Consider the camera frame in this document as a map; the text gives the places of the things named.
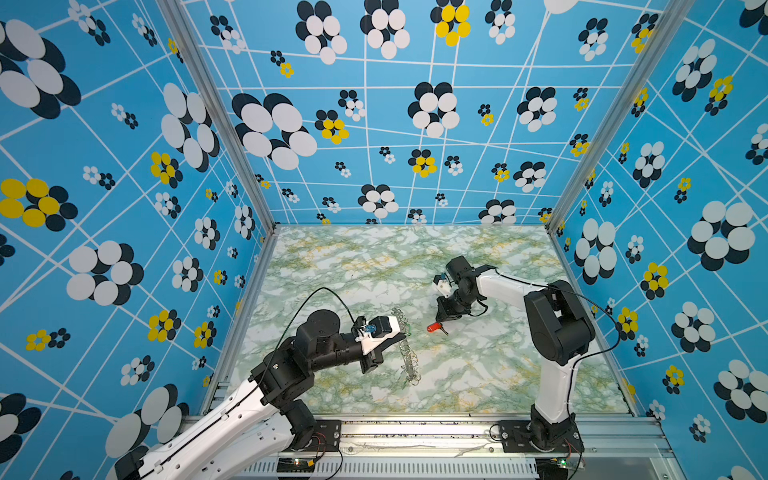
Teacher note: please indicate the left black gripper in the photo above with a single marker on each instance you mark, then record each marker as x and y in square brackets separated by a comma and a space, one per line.
[375, 357]

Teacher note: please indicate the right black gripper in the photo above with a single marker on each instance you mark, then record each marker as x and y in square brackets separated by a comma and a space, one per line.
[444, 311]

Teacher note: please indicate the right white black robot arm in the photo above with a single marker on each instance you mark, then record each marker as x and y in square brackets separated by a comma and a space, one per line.
[559, 327]

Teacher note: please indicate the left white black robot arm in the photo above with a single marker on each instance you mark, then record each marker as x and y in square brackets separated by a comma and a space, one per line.
[265, 415]

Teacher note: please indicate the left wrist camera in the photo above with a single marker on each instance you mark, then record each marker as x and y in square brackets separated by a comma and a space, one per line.
[372, 332]

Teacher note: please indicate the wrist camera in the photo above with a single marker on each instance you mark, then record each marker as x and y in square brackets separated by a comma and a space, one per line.
[443, 285]
[372, 332]

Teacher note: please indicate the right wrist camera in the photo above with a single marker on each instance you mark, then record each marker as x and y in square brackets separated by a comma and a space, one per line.
[443, 285]

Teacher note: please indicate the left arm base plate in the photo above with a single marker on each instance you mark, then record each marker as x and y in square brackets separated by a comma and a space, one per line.
[323, 436]

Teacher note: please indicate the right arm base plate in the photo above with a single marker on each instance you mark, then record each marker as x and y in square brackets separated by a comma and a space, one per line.
[537, 436]

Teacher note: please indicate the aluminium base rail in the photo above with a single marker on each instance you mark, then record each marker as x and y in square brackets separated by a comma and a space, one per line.
[604, 447]

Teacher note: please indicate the right aluminium corner post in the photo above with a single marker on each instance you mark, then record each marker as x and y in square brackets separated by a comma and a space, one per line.
[670, 22]

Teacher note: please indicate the aluminium corner post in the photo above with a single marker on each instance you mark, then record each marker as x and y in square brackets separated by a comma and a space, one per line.
[181, 30]
[670, 22]

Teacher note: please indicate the left aluminium corner post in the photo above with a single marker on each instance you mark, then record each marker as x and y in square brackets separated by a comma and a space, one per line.
[181, 30]

